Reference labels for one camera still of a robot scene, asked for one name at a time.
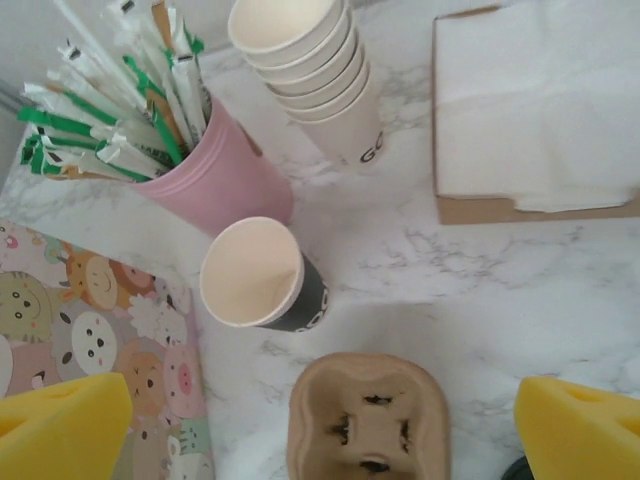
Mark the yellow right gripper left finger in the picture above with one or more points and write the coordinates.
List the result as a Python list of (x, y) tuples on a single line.
[(60, 430)]

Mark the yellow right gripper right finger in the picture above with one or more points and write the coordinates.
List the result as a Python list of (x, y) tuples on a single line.
[(575, 440)]

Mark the black paper coffee cup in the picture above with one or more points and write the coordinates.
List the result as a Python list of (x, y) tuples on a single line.
[(250, 275)]

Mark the cartoon animal paper bag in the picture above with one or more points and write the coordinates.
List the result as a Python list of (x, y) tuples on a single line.
[(75, 310)]

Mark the brown cardboard napkin tray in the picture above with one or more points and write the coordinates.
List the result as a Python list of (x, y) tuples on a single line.
[(475, 212)]

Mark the brown pulp cup carrier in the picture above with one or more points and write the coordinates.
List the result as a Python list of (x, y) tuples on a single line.
[(320, 400)]

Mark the green white wrapped straw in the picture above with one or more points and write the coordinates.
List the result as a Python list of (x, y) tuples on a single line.
[(192, 100), (75, 142), (165, 140), (60, 119)]

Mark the pink ribbed straw holder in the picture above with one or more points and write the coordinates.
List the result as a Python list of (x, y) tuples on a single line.
[(225, 170)]

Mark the white paper napkin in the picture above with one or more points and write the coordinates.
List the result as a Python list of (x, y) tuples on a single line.
[(525, 100)]

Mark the white paper cup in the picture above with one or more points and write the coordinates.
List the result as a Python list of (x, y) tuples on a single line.
[(280, 25), (320, 85), (300, 56), (327, 97), (340, 135), (310, 71)]

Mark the brown wrapped straw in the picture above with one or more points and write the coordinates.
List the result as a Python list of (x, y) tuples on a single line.
[(162, 25)]

